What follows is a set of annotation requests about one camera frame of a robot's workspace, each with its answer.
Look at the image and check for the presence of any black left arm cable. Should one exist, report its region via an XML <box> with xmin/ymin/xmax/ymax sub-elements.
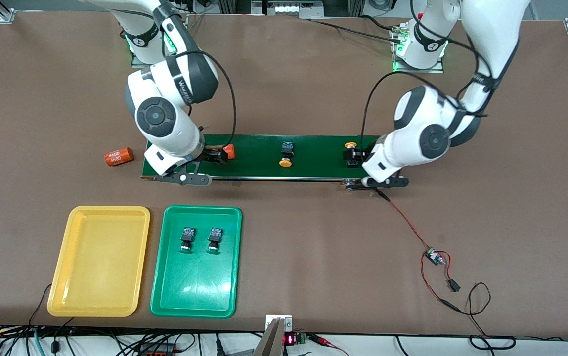
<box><xmin>360</xmin><ymin>0</ymin><xmax>504</xmax><ymax>144</ymax></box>

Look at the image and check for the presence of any green plastic tray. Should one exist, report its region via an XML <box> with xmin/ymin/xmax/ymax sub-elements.
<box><xmin>150</xmin><ymin>205</ymin><xmax>243</xmax><ymax>319</ymax></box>

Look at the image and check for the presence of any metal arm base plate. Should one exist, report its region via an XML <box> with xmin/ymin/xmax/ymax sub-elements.
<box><xmin>392</xmin><ymin>49</ymin><xmax>445</xmax><ymax>74</ymax></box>
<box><xmin>131</xmin><ymin>14</ymin><xmax>189</xmax><ymax>69</ymax></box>

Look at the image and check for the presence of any red clip lead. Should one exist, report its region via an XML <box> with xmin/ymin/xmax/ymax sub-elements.
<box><xmin>308</xmin><ymin>334</ymin><xmax>351</xmax><ymax>356</ymax></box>

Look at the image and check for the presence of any red and black power strip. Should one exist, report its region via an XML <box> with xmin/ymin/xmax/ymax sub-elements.
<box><xmin>138</xmin><ymin>342</ymin><xmax>178</xmax><ymax>356</ymax></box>

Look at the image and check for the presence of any green push button black body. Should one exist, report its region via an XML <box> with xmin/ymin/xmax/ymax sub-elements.
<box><xmin>180</xmin><ymin>227</ymin><xmax>196</xmax><ymax>254</ymax></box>
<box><xmin>207</xmin><ymin>227</ymin><xmax>224</xmax><ymax>254</ymax></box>

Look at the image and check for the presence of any red and black wire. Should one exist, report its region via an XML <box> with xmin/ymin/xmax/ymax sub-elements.
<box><xmin>378</xmin><ymin>190</ymin><xmax>462</xmax><ymax>313</ymax></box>

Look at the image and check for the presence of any small controller circuit board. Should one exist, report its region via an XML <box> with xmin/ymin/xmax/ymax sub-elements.
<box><xmin>424</xmin><ymin>247</ymin><xmax>446</xmax><ymax>266</ymax></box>

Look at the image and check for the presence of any yellow push button black body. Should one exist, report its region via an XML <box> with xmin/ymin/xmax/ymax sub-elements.
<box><xmin>343</xmin><ymin>141</ymin><xmax>364</xmax><ymax>169</ymax></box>
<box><xmin>279</xmin><ymin>142</ymin><xmax>295</xmax><ymax>168</ymax></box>

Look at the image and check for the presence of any white light panel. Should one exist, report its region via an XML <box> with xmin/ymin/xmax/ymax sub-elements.
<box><xmin>263</xmin><ymin>0</ymin><xmax>325</xmax><ymax>18</ymax></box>

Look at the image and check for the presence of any yellow plastic tray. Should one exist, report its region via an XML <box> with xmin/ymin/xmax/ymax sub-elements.
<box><xmin>47</xmin><ymin>205</ymin><xmax>151</xmax><ymax>317</ymax></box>

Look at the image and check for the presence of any green conveyor belt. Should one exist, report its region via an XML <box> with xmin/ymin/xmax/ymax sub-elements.
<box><xmin>140</xmin><ymin>133</ymin><xmax>387</xmax><ymax>192</ymax></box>

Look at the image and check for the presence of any grey metal camera bracket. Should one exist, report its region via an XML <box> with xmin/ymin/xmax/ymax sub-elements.
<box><xmin>264</xmin><ymin>314</ymin><xmax>293</xmax><ymax>356</ymax></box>

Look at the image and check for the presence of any black cable on table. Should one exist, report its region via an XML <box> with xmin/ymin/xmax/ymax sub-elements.
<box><xmin>308</xmin><ymin>19</ymin><xmax>403</xmax><ymax>43</ymax></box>
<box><xmin>360</xmin><ymin>14</ymin><xmax>408</xmax><ymax>33</ymax></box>

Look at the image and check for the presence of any thin black looped cable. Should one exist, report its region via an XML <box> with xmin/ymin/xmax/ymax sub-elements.
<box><xmin>462</xmin><ymin>283</ymin><xmax>517</xmax><ymax>350</ymax></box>

